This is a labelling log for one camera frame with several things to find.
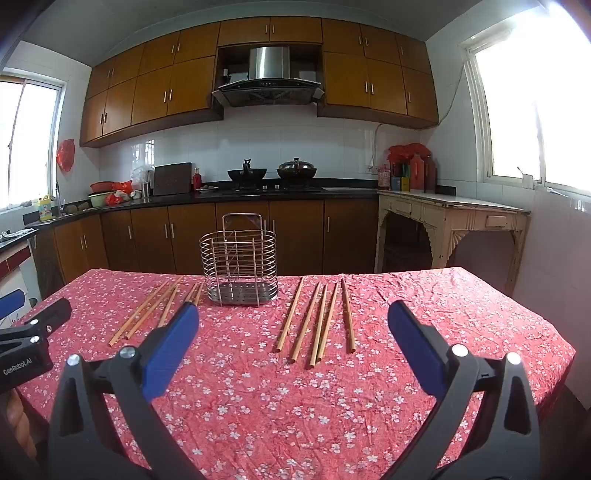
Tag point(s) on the green basin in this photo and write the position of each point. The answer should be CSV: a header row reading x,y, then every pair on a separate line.
x,y
97,199

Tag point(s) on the black gas stove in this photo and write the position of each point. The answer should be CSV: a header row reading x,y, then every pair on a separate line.
x,y
272,188

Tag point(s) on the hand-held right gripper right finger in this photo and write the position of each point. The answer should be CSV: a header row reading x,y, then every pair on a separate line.
x,y
415,346

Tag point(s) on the metal faucet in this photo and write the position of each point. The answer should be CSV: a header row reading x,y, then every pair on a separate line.
x,y
59,201

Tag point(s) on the cream wooden side table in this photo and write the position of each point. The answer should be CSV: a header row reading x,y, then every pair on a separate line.
x,y
461,217

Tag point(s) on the white plastic bag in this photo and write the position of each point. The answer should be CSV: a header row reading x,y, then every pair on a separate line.
x,y
141,173

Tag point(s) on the dark cutting board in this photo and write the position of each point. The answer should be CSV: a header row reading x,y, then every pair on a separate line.
x,y
171,179

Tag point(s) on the crumpled red plastic bag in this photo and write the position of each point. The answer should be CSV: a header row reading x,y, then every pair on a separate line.
x,y
408,151

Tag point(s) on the yellow detergent bottle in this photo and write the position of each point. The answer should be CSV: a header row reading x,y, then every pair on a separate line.
x,y
45,208

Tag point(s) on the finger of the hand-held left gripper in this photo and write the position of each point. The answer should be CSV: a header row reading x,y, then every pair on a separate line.
x,y
51,316
11,302

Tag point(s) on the black wok with lid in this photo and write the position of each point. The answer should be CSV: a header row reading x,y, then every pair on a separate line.
x,y
296,171

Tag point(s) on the red plastic jug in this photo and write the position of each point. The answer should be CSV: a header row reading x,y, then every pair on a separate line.
x,y
417,174

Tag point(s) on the large bright window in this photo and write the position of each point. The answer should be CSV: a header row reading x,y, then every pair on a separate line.
x,y
531,101

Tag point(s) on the red floral tablecloth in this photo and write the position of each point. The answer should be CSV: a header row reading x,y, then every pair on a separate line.
x,y
277,406

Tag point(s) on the wooden chopstick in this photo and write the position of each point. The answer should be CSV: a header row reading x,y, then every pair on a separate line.
x,y
169,307
318,325
328,323
153,308
290,314
347,316
199,294
190,293
305,322
139,313

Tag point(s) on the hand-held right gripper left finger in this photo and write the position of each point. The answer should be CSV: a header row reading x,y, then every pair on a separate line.
x,y
171,346

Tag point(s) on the dark brown bottle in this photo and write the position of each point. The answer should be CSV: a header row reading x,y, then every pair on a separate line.
x,y
431,175

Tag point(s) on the brown base cabinets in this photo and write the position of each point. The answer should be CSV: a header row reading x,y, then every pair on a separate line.
x,y
295,235

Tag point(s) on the small red bottle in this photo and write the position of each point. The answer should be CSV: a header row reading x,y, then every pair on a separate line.
x,y
197,179

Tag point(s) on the small white cup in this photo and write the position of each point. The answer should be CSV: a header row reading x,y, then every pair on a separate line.
x,y
527,181

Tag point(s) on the red basin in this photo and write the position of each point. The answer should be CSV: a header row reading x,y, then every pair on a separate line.
x,y
102,186

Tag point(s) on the red bag on wall hook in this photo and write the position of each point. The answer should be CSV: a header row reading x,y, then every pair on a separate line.
x,y
65,156

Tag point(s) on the steel range hood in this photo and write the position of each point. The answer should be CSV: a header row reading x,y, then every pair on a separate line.
x,y
268,64

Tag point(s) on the black kitchen countertop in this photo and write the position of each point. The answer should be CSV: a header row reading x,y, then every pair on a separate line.
x,y
161,197

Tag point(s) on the pink patterned container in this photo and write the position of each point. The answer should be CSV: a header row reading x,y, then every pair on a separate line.
x,y
383,177

